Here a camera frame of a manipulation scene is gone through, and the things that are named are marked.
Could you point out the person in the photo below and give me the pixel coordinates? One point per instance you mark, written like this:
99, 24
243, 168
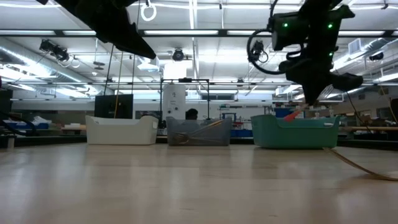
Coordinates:
191, 114

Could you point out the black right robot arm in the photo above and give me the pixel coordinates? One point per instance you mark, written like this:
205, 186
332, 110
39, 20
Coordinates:
320, 6

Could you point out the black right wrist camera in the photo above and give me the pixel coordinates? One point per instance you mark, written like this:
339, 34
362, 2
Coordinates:
287, 31

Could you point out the black ceiling camera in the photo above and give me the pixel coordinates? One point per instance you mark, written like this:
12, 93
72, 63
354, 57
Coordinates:
257, 51
54, 49
178, 55

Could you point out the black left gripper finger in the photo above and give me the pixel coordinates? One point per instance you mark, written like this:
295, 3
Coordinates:
127, 40

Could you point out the wooden utensil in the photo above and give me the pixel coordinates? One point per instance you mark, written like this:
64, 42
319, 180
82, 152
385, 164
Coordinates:
351, 162

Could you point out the blue crate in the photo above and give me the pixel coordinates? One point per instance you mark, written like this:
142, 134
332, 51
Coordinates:
283, 112

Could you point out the white cabinet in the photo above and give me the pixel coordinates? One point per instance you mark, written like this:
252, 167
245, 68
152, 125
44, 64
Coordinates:
174, 102

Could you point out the black panel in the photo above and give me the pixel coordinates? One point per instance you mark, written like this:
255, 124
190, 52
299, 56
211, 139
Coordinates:
107, 107

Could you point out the grey translucent plastic bin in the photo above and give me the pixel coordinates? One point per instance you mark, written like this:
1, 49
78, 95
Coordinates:
217, 137

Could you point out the gold fork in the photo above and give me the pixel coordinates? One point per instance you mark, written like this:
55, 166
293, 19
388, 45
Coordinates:
202, 130

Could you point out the white plastic bin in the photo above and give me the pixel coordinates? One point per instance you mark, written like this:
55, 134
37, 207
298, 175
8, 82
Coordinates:
121, 130

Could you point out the pink-red cutlery piece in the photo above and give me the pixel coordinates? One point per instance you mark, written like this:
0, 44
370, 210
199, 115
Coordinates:
292, 116

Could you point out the blue storage bins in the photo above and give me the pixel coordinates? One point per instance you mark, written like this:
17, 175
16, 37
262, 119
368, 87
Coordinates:
28, 125

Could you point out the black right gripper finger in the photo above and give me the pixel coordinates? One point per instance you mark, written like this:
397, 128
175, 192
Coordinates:
318, 91
309, 93

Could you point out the teal plastic bin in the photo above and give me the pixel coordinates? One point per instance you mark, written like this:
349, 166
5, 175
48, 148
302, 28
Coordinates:
295, 135

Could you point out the black table frame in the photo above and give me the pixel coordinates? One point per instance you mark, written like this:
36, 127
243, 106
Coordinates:
62, 140

